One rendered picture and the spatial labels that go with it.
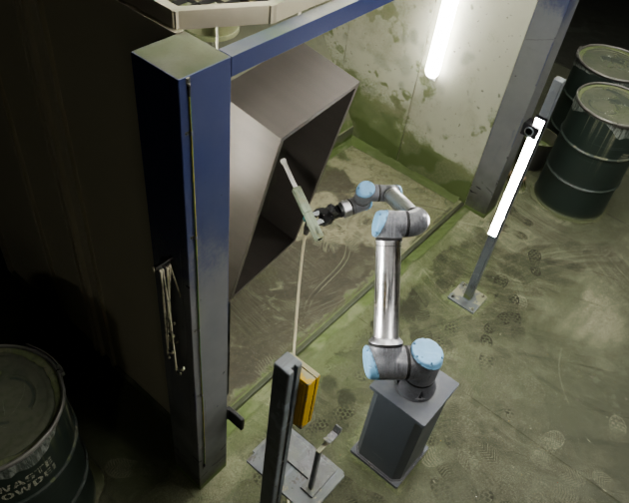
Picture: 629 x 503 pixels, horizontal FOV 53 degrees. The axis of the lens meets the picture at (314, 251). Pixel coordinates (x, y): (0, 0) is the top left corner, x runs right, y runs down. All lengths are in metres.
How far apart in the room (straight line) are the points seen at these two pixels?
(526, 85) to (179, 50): 3.02
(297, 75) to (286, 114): 0.28
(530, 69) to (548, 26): 0.29
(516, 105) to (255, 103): 2.26
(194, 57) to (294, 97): 1.11
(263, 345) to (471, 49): 2.35
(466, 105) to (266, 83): 2.17
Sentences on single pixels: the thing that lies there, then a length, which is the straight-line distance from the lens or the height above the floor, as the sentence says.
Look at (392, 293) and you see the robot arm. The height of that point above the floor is 1.09.
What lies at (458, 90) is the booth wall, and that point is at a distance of 4.65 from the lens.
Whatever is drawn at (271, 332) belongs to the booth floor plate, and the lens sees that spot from 3.86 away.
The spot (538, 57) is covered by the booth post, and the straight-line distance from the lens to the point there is 4.32.
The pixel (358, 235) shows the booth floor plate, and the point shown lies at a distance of 4.51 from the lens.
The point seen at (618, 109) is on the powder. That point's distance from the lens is 5.07.
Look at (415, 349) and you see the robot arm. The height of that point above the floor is 0.91.
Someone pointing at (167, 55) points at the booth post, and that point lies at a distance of 1.72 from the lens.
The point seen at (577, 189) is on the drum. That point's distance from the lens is 5.13.
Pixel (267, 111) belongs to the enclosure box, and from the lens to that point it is 2.66.
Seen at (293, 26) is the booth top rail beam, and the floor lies 2.29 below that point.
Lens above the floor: 3.12
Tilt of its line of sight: 45 degrees down
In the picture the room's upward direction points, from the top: 8 degrees clockwise
